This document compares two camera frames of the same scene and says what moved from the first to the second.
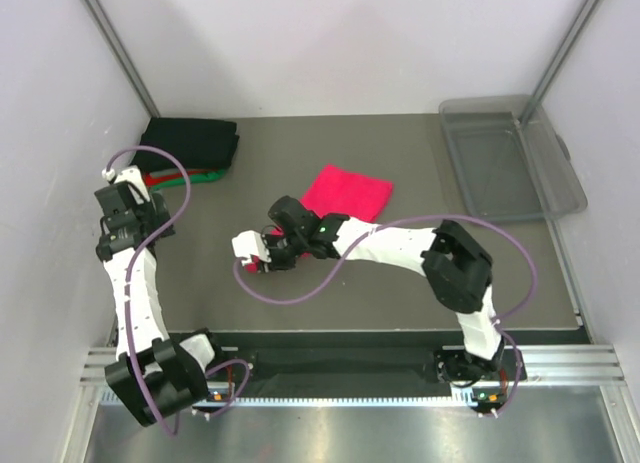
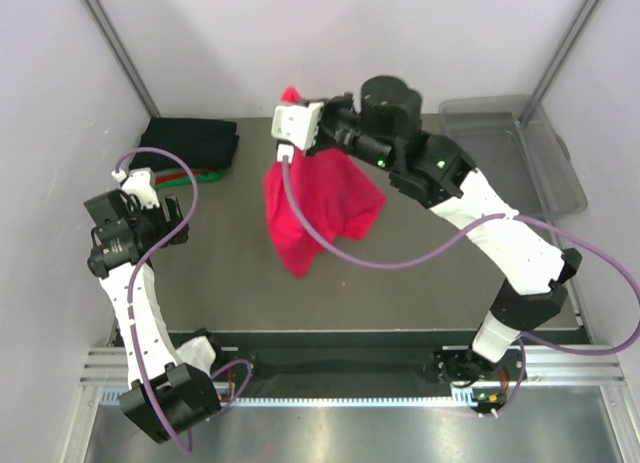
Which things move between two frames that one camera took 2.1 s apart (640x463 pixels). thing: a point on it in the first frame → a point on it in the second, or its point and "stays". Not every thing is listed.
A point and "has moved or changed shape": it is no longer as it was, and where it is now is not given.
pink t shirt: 339,191 has moved or changed shape
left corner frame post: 101,20 stays
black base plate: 346,364 stays
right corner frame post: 564,52 stays
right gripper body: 282,252 → 340,127
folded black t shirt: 202,144 stays
